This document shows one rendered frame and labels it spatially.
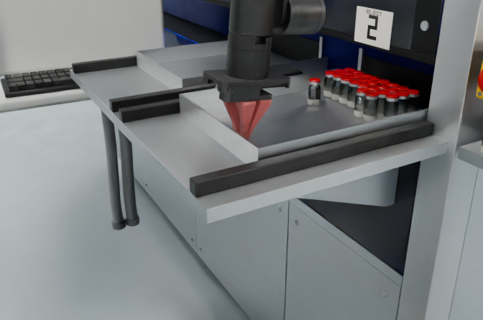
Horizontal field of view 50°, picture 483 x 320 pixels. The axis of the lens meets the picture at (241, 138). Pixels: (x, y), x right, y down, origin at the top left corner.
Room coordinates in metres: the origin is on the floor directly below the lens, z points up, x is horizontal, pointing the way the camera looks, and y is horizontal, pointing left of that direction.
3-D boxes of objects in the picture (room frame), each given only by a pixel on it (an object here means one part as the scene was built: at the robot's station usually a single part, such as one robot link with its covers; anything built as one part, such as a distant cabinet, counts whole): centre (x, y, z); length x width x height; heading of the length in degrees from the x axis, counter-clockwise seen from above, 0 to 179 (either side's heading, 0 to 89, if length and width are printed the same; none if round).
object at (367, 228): (1.61, 0.20, 0.73); 1.98 x 0.01 x 0.25; 29
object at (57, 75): (1.29, 0.40, 0.82); 0.40 x 0.14 x 0.02; 118
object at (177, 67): (1.11, 0.03, 0.90); 0.34 x 0.26 x 0.04; 119
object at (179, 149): (0.93, 0.00, 0.87); 0.70 x 0.48 x 0.02; 29
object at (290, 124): (0.80, -0.11, 0.90); 0.34 x 0.26 x 0.04; 119
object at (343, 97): (0.85, -0.20, 0.90); 0.18 x 0.02 x 0.05; 29
